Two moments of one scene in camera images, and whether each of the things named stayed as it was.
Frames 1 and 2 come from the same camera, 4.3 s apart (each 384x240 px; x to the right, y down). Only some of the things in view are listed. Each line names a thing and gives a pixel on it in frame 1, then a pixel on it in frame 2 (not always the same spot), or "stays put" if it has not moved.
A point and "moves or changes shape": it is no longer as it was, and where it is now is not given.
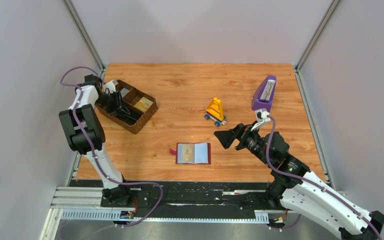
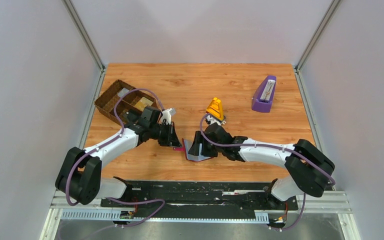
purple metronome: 263,95 stays put
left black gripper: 113,101 to 167,134
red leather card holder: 192,153 moves or changes shape
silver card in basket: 124,91 stays put
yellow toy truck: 214,112 stays put
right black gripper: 241,137 to 207,144
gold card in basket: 144,104 stays put
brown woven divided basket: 141,105 stays put
